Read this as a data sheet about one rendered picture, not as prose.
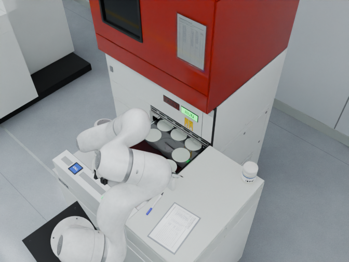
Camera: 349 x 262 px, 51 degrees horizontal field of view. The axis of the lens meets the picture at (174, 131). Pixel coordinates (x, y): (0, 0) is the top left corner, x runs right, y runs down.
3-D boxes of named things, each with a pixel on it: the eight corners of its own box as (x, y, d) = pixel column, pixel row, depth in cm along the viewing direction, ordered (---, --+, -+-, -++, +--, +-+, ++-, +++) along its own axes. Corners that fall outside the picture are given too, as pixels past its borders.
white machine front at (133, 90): (115, 94, 243) (107, 44, 214) (211, 158, 206) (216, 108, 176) (112, 97, 242) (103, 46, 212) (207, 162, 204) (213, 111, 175)
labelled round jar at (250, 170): (245, 170, 183) (249, 158, 176) (257, 178, 179) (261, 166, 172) (238, 179, 179) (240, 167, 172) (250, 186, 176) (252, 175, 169)
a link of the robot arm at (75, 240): (95, 260, 141) (113, 271, 120) (46, 257, 133) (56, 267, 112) (101, 228, 144) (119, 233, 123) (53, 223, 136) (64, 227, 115)
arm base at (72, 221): (68, 271, 153) (78, 279, 137) (40, 236, 151) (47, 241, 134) (103, 240, 162) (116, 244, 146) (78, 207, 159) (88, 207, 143)
